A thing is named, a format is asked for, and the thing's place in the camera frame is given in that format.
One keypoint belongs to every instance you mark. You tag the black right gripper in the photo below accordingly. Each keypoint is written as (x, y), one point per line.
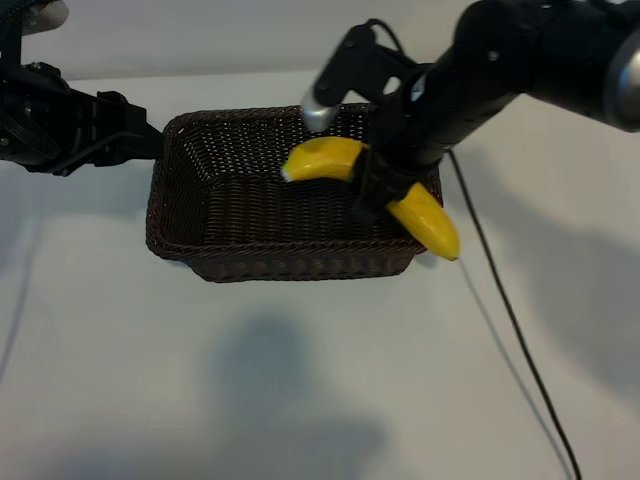
(435, 115)

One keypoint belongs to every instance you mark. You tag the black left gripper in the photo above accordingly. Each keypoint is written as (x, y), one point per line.
(40, 120)

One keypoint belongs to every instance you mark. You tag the yellow banana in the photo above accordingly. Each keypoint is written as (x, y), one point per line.
(320, 160)

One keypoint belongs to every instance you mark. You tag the dark brown woven basket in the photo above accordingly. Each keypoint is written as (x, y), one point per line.
(280, 220)

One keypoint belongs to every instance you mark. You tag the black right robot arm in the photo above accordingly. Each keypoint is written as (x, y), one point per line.
(550, 45)

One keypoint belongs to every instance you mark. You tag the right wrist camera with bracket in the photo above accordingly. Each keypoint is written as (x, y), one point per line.
(320, 112)

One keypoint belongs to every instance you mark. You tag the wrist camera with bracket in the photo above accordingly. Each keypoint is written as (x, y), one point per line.
(320, 112)
(50, 12)

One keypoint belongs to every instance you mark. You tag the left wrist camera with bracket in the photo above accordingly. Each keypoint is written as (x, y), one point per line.
(50, 12)

